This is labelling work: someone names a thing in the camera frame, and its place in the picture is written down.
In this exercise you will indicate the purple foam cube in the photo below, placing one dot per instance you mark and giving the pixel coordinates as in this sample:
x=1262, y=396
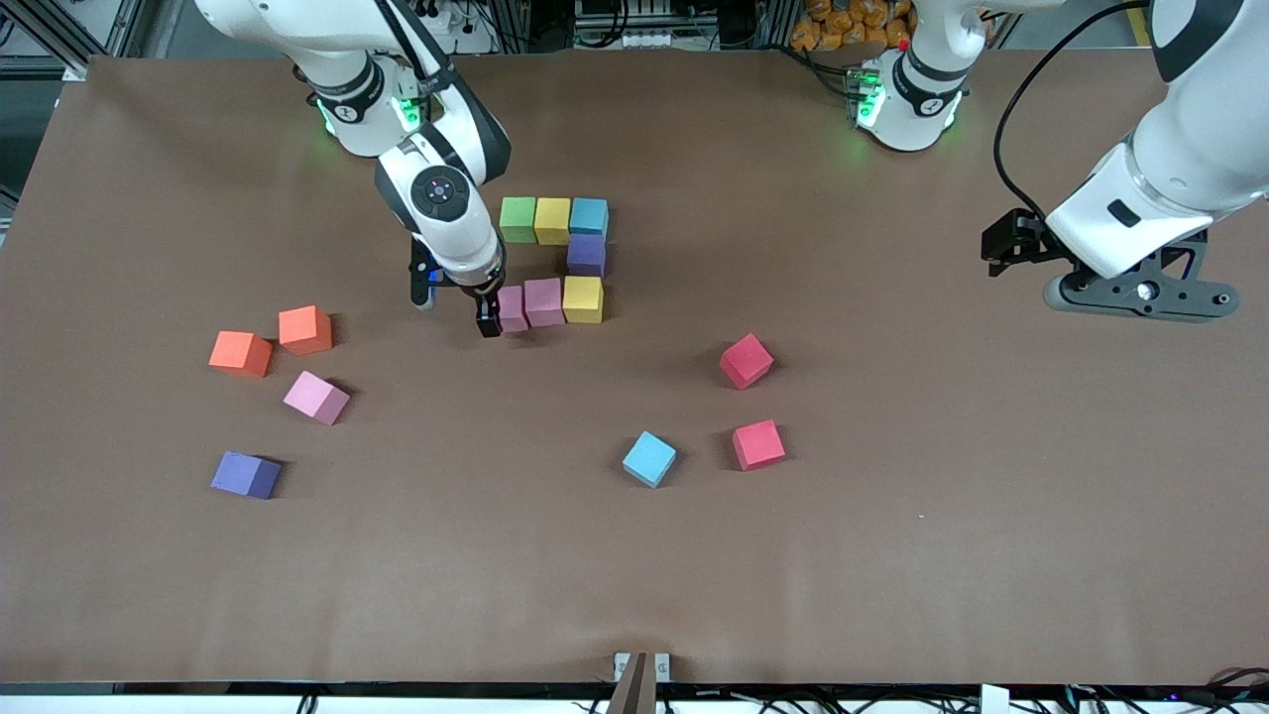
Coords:
x=243, y=474
x=586, y=255

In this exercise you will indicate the bag of orange items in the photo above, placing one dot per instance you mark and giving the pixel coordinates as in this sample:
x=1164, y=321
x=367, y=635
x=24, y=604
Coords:
x=843, y=25

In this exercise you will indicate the grey control box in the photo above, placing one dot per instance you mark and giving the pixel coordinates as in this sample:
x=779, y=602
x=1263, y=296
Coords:
x=634, y=20

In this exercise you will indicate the white power strip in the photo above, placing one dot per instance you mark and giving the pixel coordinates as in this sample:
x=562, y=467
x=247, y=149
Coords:
x=441, y=15

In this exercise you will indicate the light blue foam cube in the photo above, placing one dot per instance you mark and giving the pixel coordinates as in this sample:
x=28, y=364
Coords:
x=649, y=458
x=589, y=216

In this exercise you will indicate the green foam cube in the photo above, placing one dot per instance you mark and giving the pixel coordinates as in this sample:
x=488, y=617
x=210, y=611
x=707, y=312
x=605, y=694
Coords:
x=518, y=220

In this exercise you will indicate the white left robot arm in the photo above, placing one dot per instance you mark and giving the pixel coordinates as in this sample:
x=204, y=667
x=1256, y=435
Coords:
x=1190, y=149

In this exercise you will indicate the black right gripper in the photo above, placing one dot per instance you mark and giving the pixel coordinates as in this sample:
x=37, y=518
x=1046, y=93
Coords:
x=486, y=300

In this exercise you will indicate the aluminium frame profile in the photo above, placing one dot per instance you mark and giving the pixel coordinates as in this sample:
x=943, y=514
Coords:
x=1214, y=40
x=59, y=35

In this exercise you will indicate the orange foam cube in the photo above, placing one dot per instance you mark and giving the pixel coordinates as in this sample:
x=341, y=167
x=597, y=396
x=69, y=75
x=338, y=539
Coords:
x=304, y=329
x=238, y=352

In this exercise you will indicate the grey metal camera bracket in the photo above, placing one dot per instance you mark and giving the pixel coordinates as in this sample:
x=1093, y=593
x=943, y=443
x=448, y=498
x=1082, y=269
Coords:
x=634, y=689

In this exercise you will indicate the red foam cube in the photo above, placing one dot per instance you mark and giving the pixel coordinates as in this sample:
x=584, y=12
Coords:
x=746, y=361
x=758, y=444

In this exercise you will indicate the small white box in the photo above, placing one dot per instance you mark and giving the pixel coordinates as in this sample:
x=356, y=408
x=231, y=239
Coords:
x=994, y=699

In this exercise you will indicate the brown paper table cover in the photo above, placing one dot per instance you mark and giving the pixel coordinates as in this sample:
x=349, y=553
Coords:
x=892, y=555

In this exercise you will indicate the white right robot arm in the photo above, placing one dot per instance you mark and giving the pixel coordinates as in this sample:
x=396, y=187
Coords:
x=446, y=213

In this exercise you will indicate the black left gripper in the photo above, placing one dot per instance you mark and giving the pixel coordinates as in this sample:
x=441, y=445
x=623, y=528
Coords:
x=1025, y=241

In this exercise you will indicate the yellow foam cube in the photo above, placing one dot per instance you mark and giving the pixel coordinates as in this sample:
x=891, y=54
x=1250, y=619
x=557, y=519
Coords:
x=552, y=220
x=583, y=299

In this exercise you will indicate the pink foam cube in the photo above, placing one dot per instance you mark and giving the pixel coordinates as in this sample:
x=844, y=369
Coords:
x=317, y=397
x=514, y=309
x=543, y=301

